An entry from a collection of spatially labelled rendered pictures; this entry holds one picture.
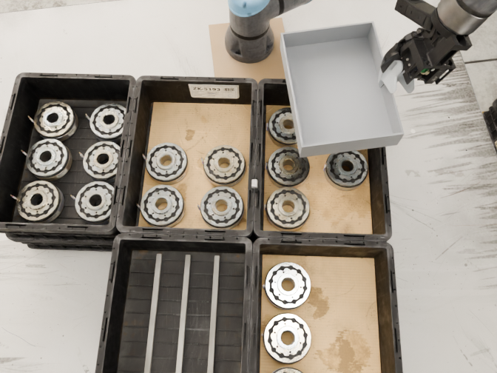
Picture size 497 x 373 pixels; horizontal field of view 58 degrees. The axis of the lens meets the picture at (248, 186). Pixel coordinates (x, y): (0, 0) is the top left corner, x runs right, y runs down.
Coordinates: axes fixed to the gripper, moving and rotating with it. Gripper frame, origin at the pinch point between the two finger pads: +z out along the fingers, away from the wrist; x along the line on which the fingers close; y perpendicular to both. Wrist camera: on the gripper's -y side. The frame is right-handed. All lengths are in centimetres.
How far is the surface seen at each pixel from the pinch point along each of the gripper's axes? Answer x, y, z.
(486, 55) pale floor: 130, -66, 73
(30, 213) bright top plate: -73, 6, 45
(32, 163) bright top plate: -72, -6, 45
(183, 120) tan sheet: -35, -13, 36
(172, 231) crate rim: -43, 19, 28
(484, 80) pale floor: 124, -53, 75
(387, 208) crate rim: 2.0, 23.2, 14.8
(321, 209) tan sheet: -6.6, 17.8, 27.8
